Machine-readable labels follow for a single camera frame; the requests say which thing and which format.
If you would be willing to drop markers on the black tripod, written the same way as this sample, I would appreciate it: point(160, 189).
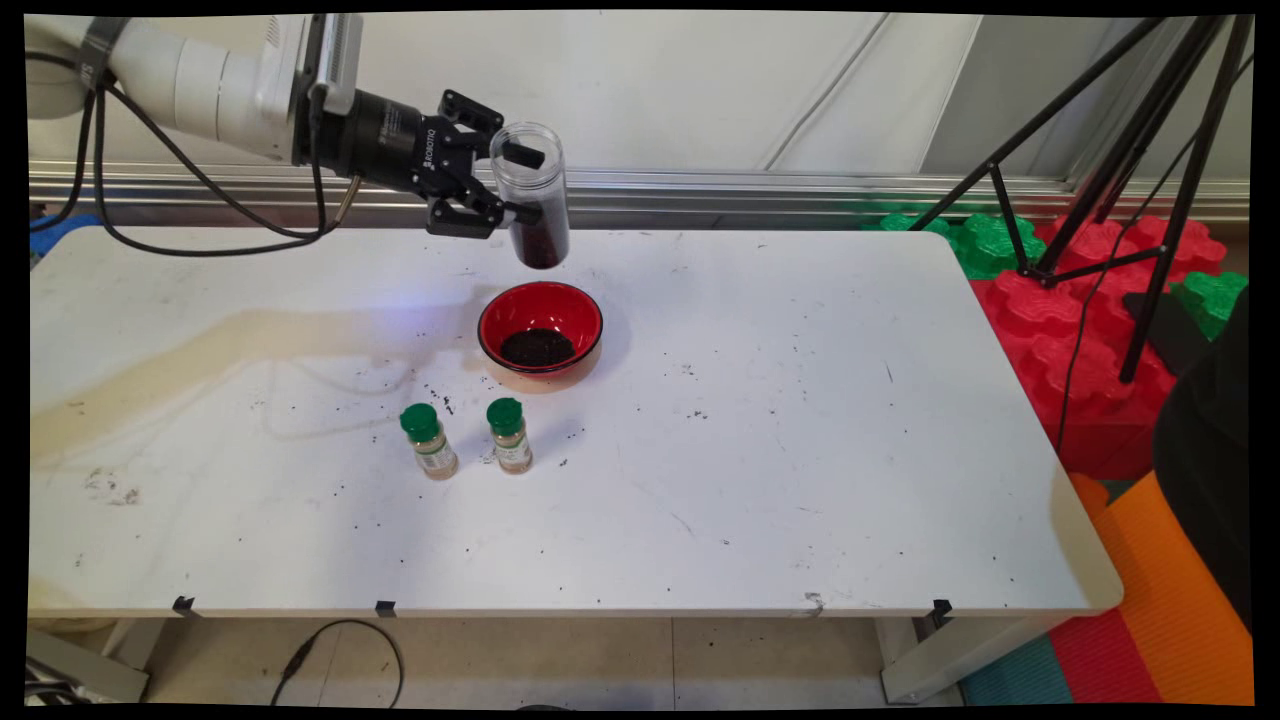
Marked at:
point(1150, 300)

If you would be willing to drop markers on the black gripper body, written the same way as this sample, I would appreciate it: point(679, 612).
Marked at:
point(385, 135)

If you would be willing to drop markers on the red bowl black rim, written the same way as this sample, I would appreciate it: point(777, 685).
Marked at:
point(540, 305)

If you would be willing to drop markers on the teal foam mat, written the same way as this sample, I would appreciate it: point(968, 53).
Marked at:
point(1020, 675)

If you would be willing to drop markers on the red foam mat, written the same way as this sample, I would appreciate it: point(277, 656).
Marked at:
point(1100, 660)

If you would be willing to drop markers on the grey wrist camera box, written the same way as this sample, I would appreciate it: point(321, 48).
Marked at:
point(340, 60)

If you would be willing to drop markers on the pile of dark grains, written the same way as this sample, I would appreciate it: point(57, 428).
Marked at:
point(538, 348)

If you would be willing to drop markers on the orange foam mat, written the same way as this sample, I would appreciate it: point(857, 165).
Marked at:
point(1180, 620)

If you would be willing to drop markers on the green cap spice bottle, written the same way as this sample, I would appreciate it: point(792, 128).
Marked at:
point(512, 450)
point(432, 455)

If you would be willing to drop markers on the black round object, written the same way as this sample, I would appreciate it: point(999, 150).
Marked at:
point(1210, 450)

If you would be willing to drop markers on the clear plastic jar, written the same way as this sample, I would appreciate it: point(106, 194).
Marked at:
point(545, 240)

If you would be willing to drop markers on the aluminium wall rail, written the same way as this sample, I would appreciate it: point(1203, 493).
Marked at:
point(750, 190)

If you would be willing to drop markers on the white table leg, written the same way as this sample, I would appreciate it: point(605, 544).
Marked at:
point(940, 660)
point(90, 670)

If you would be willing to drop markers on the blue object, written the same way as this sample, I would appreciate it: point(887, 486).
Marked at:
point(60, 235)

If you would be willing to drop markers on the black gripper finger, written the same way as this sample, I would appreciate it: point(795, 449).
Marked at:
point(475, 125)
point(465, 215)

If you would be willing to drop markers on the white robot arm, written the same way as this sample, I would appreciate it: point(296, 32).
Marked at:
point(200, 85)

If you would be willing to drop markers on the red foam block stack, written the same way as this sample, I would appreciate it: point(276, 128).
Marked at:
point(1040, 340)

